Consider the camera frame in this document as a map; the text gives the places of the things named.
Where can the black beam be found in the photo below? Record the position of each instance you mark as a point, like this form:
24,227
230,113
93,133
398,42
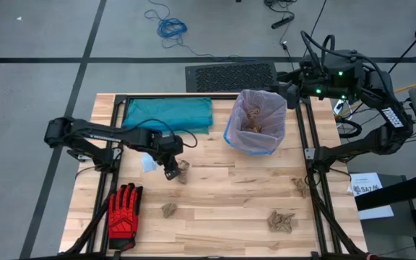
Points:
392,195

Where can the brown paper ball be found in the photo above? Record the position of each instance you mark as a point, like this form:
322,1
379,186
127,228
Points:
280,222
251,127
184,168
253,112
169,210
299,187

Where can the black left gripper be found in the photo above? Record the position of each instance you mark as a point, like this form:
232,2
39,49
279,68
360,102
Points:
168,146

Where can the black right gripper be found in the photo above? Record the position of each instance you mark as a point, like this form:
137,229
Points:
311,81

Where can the pink translucent plastic bag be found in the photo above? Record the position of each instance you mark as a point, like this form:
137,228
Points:
237,119

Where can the grey side table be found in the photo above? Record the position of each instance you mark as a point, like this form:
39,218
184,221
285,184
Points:
392,234

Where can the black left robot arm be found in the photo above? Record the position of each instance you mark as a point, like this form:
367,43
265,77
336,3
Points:
96,131

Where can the black aluminium table frame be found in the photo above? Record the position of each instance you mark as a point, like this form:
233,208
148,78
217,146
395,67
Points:
119,99

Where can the black perforated metal panel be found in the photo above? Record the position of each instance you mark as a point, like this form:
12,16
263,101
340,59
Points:
229,77

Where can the white paper scrap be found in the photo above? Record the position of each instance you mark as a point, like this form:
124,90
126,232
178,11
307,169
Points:
148,164

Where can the red black work glove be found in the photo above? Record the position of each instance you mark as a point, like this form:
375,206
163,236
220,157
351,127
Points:
123,216

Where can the teal plastic trash bag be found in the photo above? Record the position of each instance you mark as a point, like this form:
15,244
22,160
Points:
168,113

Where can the white power strip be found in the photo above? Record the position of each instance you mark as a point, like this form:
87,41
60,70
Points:
339,107

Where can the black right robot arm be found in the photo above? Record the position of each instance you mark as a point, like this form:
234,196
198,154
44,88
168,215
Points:
356,146

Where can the black power adapter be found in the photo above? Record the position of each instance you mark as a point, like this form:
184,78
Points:
283,22

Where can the white printed paper sheet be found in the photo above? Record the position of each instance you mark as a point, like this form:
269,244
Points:
374,178

